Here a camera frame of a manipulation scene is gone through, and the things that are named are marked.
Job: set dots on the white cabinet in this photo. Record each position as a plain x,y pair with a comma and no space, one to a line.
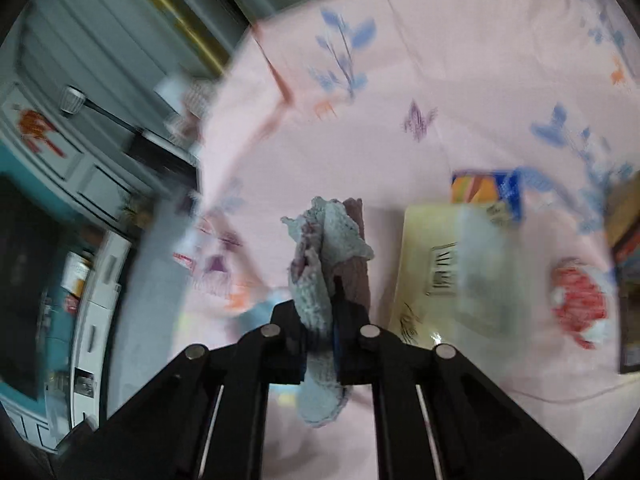
100,180

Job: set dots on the grey crinkled knit cloth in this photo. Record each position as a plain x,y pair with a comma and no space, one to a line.
320,280

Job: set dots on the black rod with grey knob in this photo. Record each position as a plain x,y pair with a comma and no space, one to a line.
115,117

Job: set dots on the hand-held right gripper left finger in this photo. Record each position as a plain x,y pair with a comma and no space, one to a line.
289,332

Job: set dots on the red and white sock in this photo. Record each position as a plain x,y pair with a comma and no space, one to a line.
580,305

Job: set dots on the black and gold tin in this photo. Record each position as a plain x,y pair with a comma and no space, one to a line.
627,240

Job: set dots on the pale yellow tissue box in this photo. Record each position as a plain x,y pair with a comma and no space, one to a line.
425,240

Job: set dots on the blue and orange small box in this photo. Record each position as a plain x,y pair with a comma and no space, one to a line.
487,192

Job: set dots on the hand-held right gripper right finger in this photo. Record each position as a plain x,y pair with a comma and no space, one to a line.
350,340

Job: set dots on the beige pink cloth pile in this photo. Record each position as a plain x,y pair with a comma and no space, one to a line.
185,107

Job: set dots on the dark screen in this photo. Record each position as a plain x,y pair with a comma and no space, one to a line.
20,280

